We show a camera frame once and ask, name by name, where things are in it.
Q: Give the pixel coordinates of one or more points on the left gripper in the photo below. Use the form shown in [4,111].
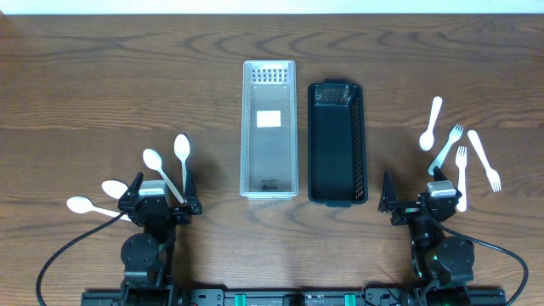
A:
[159,211]

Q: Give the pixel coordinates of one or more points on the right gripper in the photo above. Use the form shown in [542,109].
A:
[416,210]

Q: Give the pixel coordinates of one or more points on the white spoon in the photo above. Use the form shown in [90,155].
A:
[81,205]
[426,140]
[182,152]
[114,188]

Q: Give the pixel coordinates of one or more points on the white fork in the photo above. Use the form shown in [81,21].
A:
[461,163]
[492,175]

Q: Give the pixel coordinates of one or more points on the pale green plastic fork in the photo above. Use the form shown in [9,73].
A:
[454,135]

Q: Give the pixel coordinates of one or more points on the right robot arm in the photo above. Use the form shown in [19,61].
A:
[443,264]

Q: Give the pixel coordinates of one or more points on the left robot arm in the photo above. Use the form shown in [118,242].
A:
[148,256]

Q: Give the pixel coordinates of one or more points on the black plastic basket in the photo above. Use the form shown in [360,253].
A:
[337,171]

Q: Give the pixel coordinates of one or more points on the clear plastic basket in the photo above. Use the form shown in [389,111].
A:
[269,156]

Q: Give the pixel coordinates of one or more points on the white label in basket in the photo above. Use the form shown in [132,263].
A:
[268,119]

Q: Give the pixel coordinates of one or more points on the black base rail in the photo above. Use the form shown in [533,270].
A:
[378,296]

